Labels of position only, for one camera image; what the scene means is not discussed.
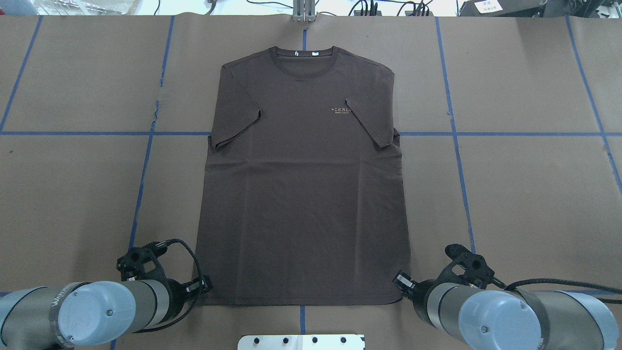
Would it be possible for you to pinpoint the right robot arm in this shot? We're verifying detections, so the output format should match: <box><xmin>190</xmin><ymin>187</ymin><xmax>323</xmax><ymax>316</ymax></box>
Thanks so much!
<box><xmin>393</xmin><ymin>272</ymin><xmax>621</xmax><ymax>350</ymax></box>

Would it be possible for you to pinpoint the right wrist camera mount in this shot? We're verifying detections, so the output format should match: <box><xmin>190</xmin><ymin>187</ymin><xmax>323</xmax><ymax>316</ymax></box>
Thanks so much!
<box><xmin>436</xmin><ymin>244</ymin><xmax>506</xmax><ymax>290</ymax></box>

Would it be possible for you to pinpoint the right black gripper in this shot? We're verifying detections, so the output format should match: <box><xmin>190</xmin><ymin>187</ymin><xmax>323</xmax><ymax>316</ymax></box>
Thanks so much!
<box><xmin>394</xmin><ymin>270</ymin><xmax>428</xmax><ymax>307</ymax></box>

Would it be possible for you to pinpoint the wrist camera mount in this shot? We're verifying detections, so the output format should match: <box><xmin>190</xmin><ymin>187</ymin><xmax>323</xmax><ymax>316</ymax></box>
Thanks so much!
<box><xmin>116</xmin><ymin>242</ymin><xmax>168</xmax><ymax>284</ymax></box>
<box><xmin>436</xmin><ymin>244</ymin><xmax>506</xmax><ymax>290</ymax></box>

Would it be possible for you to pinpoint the blue tape line lengthwise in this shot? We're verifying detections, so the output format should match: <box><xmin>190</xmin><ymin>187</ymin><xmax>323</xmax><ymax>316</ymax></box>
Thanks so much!
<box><xmin>434</xmin><ymin>17</ymin><xmax>476</xmax><ymax>253</ymax></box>

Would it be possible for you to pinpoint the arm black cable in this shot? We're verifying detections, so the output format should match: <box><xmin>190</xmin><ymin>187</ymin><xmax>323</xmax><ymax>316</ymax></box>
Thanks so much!
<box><xmin>131</xmin><ymin>238</ymin><xmax>205</xmax><ymax>334</ymax></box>
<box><xmin>503</xmin><ymin>278</ymin><xmax>622</xmax><ymax>305</ymax></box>

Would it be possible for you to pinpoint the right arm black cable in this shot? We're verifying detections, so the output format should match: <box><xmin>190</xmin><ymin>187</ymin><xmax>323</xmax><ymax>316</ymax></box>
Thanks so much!
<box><xmin>503</xmin><ymin>278</ymin><xmax>622</xmax><ymax>305</ymax></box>

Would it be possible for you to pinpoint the aluminium frame post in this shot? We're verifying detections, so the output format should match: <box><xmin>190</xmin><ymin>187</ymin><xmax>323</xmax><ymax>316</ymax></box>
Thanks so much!
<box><xmin>293</xmin><ymin>0</ymin><xmax>317</xmax><ymax>23</ymax></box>

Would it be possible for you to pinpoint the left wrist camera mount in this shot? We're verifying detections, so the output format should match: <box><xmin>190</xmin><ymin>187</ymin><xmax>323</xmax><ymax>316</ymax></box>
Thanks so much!
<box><xmin>116</xmin><ymin>242</ymin><xmax>168</xmax><ymax>284</ymax></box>

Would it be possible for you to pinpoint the white metal base plate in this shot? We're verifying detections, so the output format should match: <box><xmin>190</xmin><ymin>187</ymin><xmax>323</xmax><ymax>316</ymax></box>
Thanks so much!
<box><xmin>237</xmin><ymin>334</ymin><xmax>366</xmax><ymax>350</ymax></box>

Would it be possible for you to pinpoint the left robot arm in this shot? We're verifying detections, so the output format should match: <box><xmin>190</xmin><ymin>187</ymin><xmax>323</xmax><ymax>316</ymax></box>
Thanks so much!
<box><xmin>0</xmin><ymin>276</ymin><xmax>212</xmax><ymax>350</ymax></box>

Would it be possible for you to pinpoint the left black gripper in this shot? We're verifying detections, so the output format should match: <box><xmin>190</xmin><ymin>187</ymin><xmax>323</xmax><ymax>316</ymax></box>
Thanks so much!
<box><xmin>168</xmin><ymin>275</ymin><xmax>213</xmax><ymax>307</ymax></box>

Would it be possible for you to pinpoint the dark brown t-shirt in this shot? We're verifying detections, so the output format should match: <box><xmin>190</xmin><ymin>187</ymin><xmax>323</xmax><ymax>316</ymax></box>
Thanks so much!
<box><xmin>196</xmin><ymin>46</ymin><xmax>411</xmax><ymax>306</ymax></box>

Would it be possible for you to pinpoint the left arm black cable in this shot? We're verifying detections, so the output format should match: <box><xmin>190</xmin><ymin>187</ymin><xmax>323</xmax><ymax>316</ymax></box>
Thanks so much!
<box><xmin>131</xmin><ymin>238</ymin><xmax>205</xmax><ymax>334</ymax></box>

